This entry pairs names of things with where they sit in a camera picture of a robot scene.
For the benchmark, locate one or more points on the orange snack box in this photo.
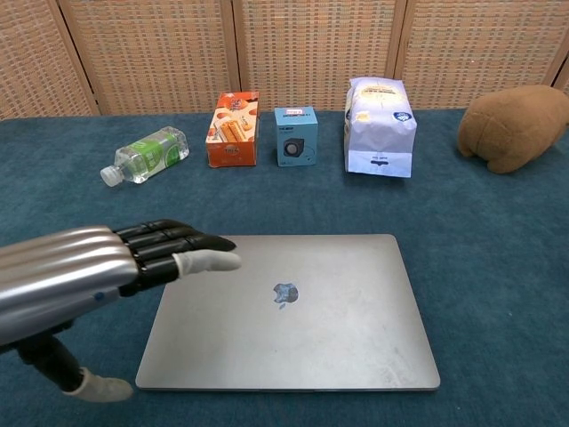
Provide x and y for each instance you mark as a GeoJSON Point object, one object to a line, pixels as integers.
{"type": "Point", "coordinates": [232, 133]}

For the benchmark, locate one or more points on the blue felt-covered table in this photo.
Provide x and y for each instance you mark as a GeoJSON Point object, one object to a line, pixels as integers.
{"type": "Point", "coordinates": [66, 204]}

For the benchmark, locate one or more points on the clear green-label water bottle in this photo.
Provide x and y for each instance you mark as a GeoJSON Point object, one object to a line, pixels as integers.
{"type": "Point", "coordinates": [149, 153]}

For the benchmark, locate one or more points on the silver laptop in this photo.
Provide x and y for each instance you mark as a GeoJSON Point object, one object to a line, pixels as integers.
{"type": "Point", "coordinates": [289, 329]}

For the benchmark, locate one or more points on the brown plush toy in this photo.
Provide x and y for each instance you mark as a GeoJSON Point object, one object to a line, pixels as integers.
{"type": "Point", "coordinates": [515, 129]}

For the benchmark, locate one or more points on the white paper bag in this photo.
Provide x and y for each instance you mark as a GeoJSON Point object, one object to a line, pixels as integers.
{"type": "Point", "coordinates": [380, 129]}

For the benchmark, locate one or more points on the small blue speaker box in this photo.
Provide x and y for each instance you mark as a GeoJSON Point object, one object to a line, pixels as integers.
{"type": "Point", "coordinates": [295, 138]}

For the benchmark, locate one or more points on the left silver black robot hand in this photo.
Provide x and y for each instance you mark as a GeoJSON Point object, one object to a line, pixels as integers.
{"type": "Point", "coordinates": [58, 271]}

